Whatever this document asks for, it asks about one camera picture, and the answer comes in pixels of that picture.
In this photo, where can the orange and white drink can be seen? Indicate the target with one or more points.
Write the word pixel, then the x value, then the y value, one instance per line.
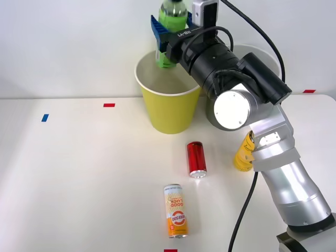
pixel 176 210

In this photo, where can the yellow-green plastic waste bin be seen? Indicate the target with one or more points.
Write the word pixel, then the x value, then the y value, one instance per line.
pixel 170 113

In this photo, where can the red drink can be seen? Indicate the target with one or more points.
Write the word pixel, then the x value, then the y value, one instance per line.
pixel 196 157

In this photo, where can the yellow plastic bottle black cap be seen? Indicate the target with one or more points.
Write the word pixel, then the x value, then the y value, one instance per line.
pixel 241 157

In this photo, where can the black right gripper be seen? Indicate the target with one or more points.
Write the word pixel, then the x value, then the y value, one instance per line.
pixel 181 39

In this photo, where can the silver and black right arm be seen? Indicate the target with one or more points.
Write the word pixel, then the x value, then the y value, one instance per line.
pixel 288 178

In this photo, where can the green plastic bottle black cap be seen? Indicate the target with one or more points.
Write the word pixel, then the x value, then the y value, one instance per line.
pixel 172 19

